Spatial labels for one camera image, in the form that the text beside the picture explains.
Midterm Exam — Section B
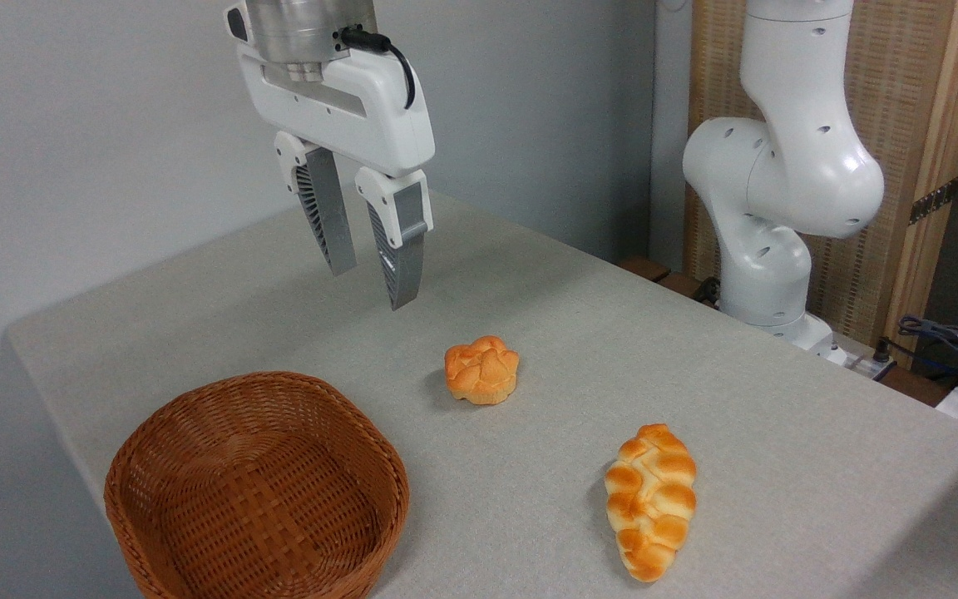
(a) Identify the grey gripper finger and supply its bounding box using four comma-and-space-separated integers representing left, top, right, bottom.
353, 166, 434, 312
273, 131, 358, 278

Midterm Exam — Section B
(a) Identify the black metal screen hinge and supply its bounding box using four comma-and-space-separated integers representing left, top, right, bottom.
908, 176, 958, 226

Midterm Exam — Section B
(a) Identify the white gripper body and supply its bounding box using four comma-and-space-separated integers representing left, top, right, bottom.
235, 42, 437, 179

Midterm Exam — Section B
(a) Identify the braided oblong bread loaf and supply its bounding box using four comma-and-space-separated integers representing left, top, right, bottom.
604, 423, 699, 584

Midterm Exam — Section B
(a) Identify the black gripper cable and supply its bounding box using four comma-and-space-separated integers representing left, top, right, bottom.
339, 26, 418, 111

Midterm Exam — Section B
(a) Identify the brown wooden bench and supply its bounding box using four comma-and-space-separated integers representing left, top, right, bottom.
615, 255, 721, 310

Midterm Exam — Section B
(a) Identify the brown woven wicker basket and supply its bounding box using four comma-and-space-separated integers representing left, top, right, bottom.
103, 370, 411, 599

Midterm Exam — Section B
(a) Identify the round orange bread roll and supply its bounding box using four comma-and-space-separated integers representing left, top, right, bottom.
444, 335, 521, 407

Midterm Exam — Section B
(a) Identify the bundle of dark cables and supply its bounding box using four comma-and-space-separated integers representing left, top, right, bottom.
874, 314, 958, 388

